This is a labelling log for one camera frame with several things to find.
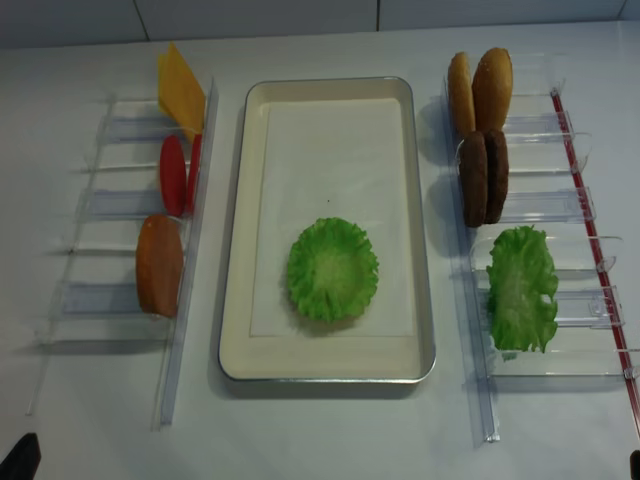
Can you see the orange brown bun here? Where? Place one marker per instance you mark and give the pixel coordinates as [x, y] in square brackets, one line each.
[159, 265]

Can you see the green lettuce leaf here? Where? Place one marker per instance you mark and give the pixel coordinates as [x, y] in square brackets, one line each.
[332, 271]
[522, 288]

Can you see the golden bread bun top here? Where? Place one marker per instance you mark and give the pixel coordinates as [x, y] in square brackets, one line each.
[492, 88]

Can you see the red tomato slice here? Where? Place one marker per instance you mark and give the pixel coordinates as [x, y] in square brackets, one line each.
[172, 174]
[193, 174]

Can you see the clear acrylic left rack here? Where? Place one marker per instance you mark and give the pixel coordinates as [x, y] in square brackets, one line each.
[94, 308]

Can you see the clear acrylic right rack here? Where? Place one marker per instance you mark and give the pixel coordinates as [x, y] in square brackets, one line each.
[541, 194]

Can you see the red rail strip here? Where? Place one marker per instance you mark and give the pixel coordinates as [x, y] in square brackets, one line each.
[597, 252]

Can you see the tan bread bun slice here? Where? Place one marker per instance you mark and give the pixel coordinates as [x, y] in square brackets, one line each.
[460, 94]

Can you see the brown meat patty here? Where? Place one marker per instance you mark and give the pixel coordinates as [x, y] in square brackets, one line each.
[473, 171]
[497, 174]

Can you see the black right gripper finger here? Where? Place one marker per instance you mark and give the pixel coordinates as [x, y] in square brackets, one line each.
[634, 462]

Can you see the yellow cheese slice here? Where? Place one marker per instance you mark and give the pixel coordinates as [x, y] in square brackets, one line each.
[180, 95]

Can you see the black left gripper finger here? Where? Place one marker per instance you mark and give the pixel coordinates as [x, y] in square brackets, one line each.
[22, 461]

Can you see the clear acrylic rack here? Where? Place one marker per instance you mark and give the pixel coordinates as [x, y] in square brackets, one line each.
[94, 308]
[541, 194]

